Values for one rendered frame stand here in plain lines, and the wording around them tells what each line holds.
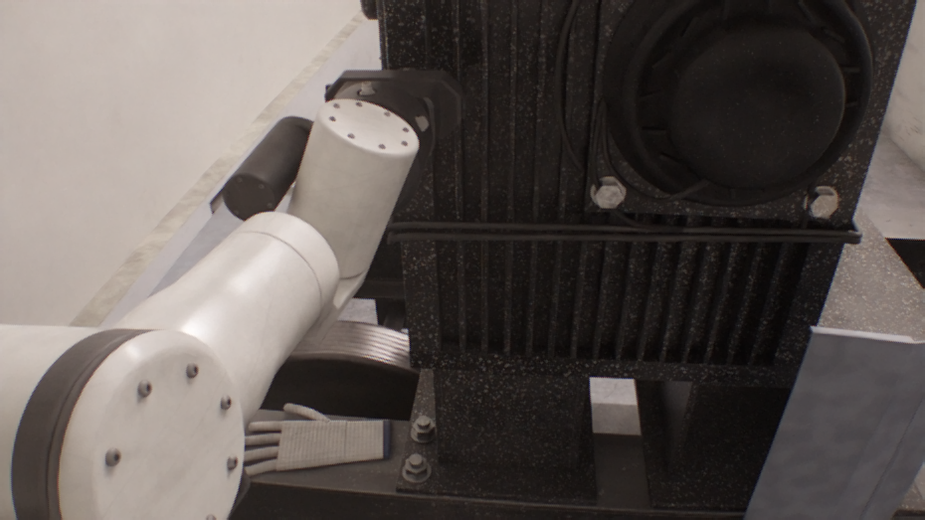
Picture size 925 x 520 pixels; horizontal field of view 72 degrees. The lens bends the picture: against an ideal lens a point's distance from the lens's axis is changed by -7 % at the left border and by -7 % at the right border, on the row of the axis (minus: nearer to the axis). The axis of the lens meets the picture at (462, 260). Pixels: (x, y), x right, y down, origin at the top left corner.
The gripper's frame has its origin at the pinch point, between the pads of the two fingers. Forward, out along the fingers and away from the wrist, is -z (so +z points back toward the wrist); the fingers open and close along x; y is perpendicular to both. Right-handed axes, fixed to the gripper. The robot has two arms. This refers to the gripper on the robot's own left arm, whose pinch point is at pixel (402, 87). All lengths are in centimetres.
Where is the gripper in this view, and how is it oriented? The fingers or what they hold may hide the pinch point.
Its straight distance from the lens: 65.9
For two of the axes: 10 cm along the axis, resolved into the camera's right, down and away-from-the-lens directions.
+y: 0.2, 8.3, 5.5
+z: -1.0, 5.5, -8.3
